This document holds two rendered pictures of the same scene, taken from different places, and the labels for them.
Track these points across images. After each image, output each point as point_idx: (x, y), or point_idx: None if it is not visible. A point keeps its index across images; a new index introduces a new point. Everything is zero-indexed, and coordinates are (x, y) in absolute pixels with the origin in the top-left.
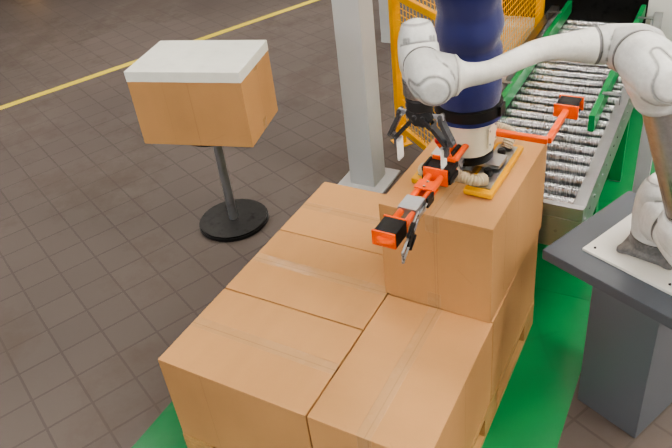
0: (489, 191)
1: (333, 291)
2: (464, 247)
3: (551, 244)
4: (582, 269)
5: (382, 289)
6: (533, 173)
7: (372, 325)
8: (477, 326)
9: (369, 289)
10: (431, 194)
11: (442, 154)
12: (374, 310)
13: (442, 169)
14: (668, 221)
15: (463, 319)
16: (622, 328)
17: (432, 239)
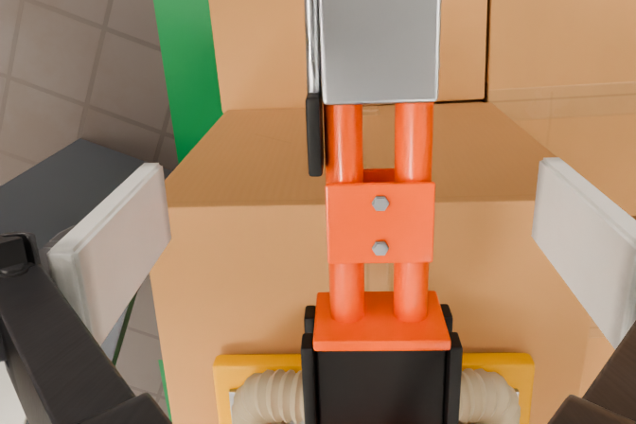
0: (227, 380)
1: (624, 49)
2: (259, 170)
3: (120, 323)
4: None
5: (503, 109)
6: None
7: None
8: (247, 89)
9: (536, 96)
10: (309, 147)
11: (84, 220)
12: (492, 32)
13: (148, 165)
14: None
15: (285, 97)
16: (27, 229)
17: (370, 167)
